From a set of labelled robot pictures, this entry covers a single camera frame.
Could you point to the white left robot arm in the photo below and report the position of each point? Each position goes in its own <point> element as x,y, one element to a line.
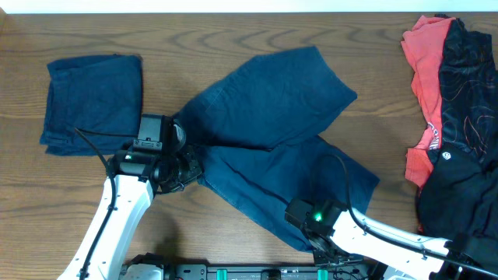
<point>134,178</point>

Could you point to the dark blue denim shorts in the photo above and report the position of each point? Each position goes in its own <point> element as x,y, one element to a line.
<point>257,134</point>

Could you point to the folded dark blue shorts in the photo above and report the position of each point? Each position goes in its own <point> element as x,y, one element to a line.
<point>99,94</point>

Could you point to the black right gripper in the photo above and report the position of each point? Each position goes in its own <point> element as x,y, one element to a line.
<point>320,260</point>

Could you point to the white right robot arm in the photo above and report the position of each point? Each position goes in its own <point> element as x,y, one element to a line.
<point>339,233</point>

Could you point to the black garment with white logo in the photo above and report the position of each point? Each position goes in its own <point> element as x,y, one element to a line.
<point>460,195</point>

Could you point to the red orange garment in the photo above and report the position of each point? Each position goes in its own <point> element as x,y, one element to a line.
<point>423,49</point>

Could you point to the black patterned garment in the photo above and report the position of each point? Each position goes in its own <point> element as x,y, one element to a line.
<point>468,87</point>

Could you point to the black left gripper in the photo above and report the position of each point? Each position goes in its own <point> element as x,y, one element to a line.
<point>195,167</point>

